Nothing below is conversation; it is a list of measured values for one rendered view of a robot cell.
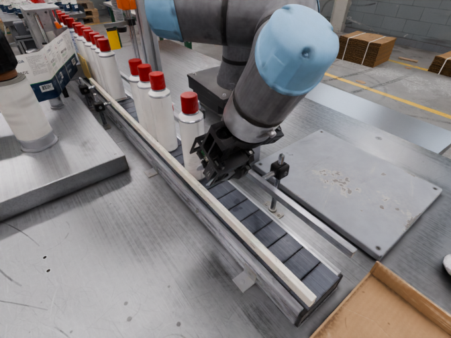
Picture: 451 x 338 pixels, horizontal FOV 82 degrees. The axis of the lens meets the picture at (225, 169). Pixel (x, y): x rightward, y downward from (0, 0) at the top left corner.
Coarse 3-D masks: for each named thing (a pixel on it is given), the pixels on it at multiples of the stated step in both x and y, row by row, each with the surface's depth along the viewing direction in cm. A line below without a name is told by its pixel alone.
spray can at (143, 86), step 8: (144, 64) 63; (144, 72) 62; (144, 80) 63; (144, 88) 63; (144, 96) 65; (144, 104) 66; (144, 112) 68; (152, 120) 69; (152, 128) 71; (152, 136) 73
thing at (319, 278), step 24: (216, 192) 58; (240, 192) 58; (216, 216) 53; (240, 216) 53; (264, 216) 53; (240, 240) 49; (264, 240) 49; (288, 240) 49; (264, 264) 45; (288, 264) 45; (312, 264) 45; (288, 288) 42; (312, 288) 42
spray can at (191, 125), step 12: (192, 96) 49; (192, 108) 50; (180, 120) 51; (192, 120) 51; (180, 132) 54; (192, 132) 52; (204, 132) 55; (192, 144) 54; (192, 156) 56; (192, 168) 58
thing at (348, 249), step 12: (120, 72) 93; (252, 180) 51; (264, 180) 49; (276, 192) 47; (288, 204) 45; (300, 216) 44; (312, 216) 43; (312, 228) 42; (324, 228) 41; (336, 240) 39; (348, 252) 38
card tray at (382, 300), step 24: (360, 288) 46; (384, 288) 46; (408, 288) 43; (336, 312) 43; (360, 312) 43; (384, 312) 43; (408, 312) 43; (432, 312) 41; (312, 336) 40; (336, 336) 40; (360, 336) 40; (384, 336) 40; (408, 336) 40; (432, 336) 40
